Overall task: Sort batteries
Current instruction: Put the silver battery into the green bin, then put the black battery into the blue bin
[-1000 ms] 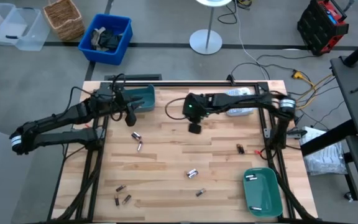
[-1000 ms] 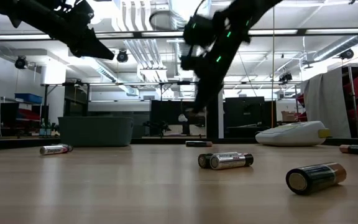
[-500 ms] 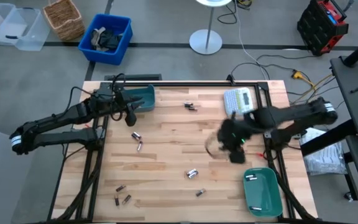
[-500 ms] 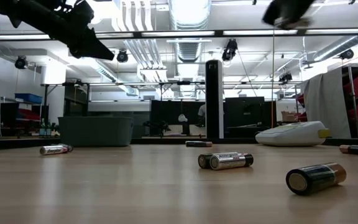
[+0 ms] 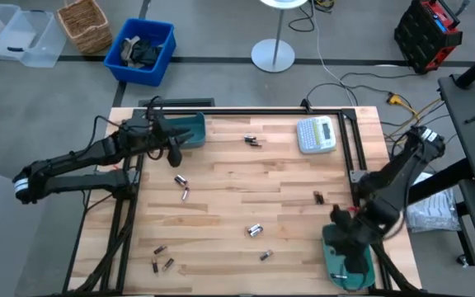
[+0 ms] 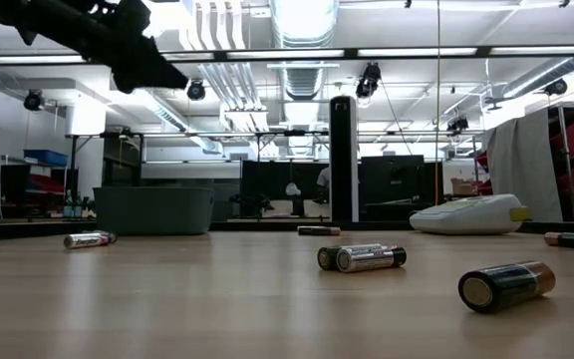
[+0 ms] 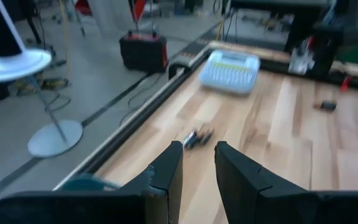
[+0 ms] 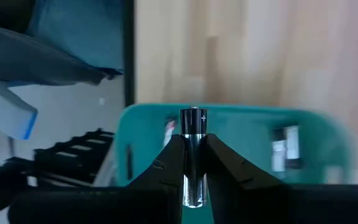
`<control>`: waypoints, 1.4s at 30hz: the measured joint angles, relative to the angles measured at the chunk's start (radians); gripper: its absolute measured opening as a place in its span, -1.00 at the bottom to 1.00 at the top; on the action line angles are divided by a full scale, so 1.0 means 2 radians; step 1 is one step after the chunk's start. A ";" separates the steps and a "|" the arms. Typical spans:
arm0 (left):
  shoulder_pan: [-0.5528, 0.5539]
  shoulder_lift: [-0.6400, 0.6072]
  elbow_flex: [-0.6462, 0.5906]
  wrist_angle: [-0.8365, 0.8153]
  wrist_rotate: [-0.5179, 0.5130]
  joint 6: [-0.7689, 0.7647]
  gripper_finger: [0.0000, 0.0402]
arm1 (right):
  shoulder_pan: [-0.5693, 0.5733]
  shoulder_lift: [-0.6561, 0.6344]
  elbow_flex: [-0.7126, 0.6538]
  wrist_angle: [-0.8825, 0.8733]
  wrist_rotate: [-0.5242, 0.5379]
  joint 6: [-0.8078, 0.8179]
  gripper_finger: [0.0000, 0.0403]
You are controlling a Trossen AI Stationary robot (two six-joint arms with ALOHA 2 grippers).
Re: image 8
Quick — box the green plastic tray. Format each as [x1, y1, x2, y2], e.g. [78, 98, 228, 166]
[112, 102, 358, 224]

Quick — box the grey fabric object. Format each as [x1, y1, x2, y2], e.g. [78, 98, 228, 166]
[0, 23, 114, 87]

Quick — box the black aluminium table frame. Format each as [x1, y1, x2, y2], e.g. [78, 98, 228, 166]
[123, 0, 136, 108]

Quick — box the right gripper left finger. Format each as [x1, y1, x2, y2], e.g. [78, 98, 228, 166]
[126, 134, 186, 224]

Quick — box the white blue-edged object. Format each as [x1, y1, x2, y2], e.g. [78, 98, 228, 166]
[0, 77, 39, 141]

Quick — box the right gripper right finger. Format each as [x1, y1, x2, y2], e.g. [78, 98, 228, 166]
[205, 133, 291, 224]

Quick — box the black cable conduit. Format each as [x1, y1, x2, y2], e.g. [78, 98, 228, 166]
[0, 128, 117, 218]

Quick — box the silver black-top battery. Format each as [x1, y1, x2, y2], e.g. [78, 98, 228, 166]
[179, 106, 208, 208]

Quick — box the silver black battery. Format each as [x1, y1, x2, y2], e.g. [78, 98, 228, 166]
[284, 124, 303, 170]
[270, 127, 287, 174]
[163, 116, 178, 147]

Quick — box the blue fabric object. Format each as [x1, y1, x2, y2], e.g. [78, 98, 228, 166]
[26, 0, 126, 77]

